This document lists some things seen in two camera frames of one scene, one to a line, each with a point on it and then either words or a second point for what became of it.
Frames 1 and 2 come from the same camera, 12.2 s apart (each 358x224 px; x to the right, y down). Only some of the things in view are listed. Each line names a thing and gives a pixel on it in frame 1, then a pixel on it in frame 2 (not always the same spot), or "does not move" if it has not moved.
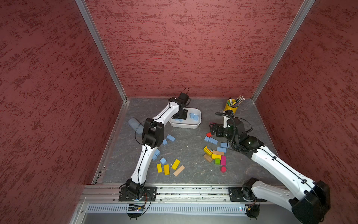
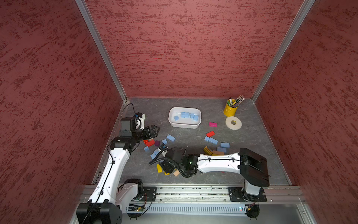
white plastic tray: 189,123 does not move
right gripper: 220,127 to 166,167
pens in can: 235,103 does not move
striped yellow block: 208,150 does not move
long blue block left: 170,137 does not move
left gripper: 184,116 to 154,134
